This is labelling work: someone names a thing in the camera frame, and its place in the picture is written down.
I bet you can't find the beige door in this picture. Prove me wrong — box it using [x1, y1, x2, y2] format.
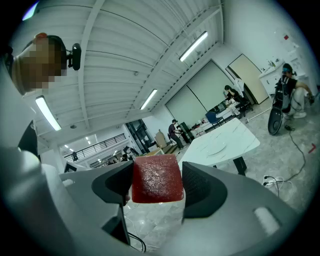
[225, 53, 270, 106]

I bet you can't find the black round device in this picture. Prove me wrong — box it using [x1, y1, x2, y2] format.
[267, 103, 284, 136]

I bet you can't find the white cabinet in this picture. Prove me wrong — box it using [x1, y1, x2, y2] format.
[258, 66, 286, 95]

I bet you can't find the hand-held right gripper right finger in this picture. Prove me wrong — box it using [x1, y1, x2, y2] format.
[181, 161, 229, 219]

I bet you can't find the black balcony railing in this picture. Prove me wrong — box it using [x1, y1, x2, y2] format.
[63, 133, 126, 160]

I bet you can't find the white power strip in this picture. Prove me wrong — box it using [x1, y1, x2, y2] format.
[262, 174, 276, 187]

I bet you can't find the clear glass plate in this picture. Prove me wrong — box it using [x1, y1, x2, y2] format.
[206, 141, 227, 157]

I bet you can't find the black office chair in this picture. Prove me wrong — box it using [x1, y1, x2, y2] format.
[234, 96, 254, 119]

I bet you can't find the black head camera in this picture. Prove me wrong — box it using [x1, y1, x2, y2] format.
[66, 43, 82, 72]

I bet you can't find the person's head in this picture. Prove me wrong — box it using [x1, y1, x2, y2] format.
[11, 34, 68, 96]

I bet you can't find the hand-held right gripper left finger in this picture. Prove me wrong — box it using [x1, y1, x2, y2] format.
[91, 160, 135, 207]

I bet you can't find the cardboard box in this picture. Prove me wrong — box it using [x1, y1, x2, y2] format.
[154, 129, 168, 149]

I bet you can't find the blue chair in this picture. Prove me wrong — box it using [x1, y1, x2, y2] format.
[205, 111, 226, 129]

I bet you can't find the long ceiling light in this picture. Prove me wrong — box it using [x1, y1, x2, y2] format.
[178, 30, 209, 63]
[34, 95, 62, 132]
[139, 88, 159, 111]

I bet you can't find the white roller blind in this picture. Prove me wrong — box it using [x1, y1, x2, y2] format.
[164, 84, 209, 121]
[186, 59, 236, 113]

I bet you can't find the red small object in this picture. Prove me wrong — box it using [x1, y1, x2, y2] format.
[131, 153, 185, 205]

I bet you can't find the white marble table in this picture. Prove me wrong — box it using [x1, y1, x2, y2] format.
[178, 117, 261, 176]

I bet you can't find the black floor cable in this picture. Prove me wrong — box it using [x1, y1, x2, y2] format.
[274, 126, 307, 187]

